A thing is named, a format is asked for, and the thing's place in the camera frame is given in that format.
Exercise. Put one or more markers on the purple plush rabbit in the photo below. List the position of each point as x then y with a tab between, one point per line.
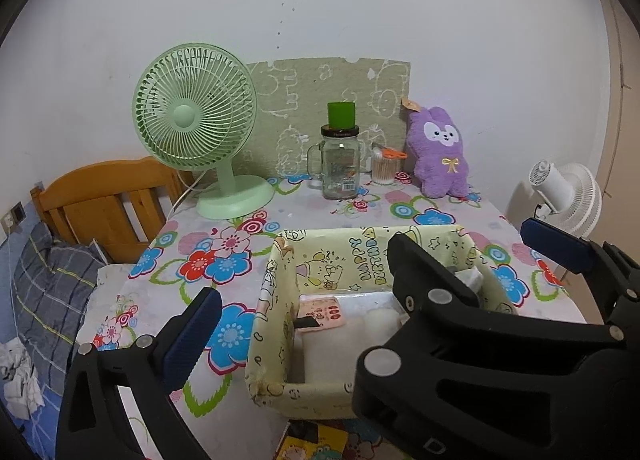
442	164

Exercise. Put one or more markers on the wooden bed headboard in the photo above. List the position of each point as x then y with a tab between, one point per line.
100	190

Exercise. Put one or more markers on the yellow cartoon printed storage box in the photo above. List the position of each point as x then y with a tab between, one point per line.
275	320

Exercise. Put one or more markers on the wall socket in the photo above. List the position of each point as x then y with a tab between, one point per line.
15	216

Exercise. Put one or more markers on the beige wooden cabinet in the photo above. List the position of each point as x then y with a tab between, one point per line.
625	114

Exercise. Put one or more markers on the cotton swab container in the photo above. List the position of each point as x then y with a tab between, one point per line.
385	169

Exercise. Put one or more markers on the pink patterned card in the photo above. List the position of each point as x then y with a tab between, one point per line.
325	315

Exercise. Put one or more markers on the green desk fan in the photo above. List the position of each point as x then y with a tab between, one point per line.
185	117

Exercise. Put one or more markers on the colourful cartoon printed packet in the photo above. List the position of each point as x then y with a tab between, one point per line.
325	445

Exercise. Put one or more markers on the green printed felt board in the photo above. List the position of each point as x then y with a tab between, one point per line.
310	84

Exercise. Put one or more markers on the glass jar mug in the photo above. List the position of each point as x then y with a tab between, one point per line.
340	169

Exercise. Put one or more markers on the green plastic cup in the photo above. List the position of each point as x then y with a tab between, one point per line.
342	114

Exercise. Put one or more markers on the blue bed sheet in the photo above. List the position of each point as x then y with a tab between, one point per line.
47	420

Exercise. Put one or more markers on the white soft pad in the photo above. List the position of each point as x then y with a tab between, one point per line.
382	320

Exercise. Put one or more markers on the floral printed tablecloth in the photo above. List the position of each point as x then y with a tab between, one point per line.
225	240

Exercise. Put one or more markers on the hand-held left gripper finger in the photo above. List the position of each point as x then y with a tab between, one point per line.
192	335

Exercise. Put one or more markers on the grey plaid pillow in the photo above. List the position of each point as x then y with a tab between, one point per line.
55	280

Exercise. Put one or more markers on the crumpled white cloth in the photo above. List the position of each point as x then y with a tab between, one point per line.
20	380

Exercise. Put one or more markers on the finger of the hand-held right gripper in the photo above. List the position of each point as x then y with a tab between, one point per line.
555	245
430	275

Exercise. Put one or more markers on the white tissue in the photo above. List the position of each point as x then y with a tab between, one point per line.
470	277

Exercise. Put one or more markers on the white standing fan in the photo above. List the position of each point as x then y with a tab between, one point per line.
575	195

